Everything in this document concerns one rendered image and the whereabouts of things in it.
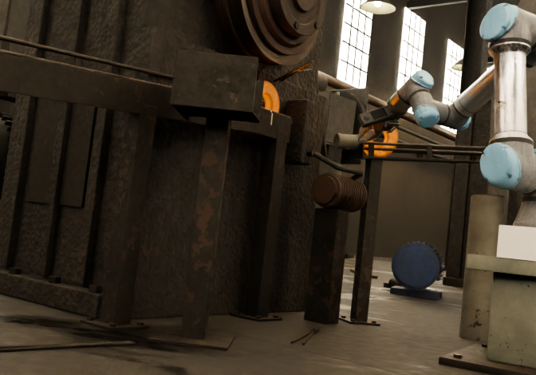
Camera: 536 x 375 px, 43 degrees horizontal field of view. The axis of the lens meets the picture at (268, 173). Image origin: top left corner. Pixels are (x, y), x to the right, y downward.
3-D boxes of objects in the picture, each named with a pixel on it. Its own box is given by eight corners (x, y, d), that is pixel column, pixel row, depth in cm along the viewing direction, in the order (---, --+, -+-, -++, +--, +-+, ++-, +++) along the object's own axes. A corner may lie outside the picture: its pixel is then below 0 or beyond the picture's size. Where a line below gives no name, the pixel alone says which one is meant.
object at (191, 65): (139, 345, 160) (176, 49, 166) (162, 329, 186) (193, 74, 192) (224, 355, 158) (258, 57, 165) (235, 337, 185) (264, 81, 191)
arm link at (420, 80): (422, 82, 220) (415, 64, 225) (400, 104, 227) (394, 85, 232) (439, 88, 224) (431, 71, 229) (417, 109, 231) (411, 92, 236)
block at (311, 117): (277, 162, 251) (284, 99, 253) (289, 165, 257) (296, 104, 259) (301, 163, 244) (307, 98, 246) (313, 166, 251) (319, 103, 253)
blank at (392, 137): (370, 164, 258) (374, 163, 255) (351, 129, 257) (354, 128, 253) (401, 144, 263) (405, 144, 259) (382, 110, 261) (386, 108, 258)
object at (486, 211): (453, 337, 241) (466, 192, 245) (466, 334, 250) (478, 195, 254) (486, 343, 233) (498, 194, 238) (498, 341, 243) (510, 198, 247)
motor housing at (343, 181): (294, 319, 240) (310, 171, 244) (328, 317, 257) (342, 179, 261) (325, 325, 232) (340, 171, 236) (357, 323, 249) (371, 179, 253)
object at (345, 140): (333, 149, 255) (333, 134, 256) (355, 150, 258) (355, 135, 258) (339, 148, 250) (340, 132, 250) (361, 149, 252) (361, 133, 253)
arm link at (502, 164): (549, 191, 182) (544, 8, 195) (510, 181, 175) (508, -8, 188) (514, 197, 192) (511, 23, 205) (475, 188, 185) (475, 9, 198)
